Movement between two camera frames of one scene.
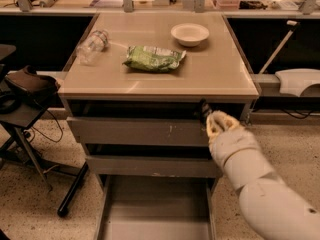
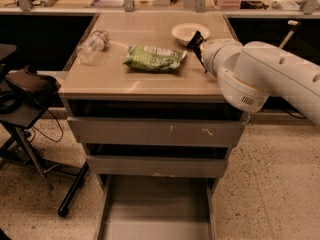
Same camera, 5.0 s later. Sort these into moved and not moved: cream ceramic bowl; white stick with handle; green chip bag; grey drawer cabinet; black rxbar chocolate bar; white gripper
Moved: black rxbar chocolate bar; white gripper
Not moved: cream ceramic bowl; grey drawer cabinet; white stick with handle; green chip bag
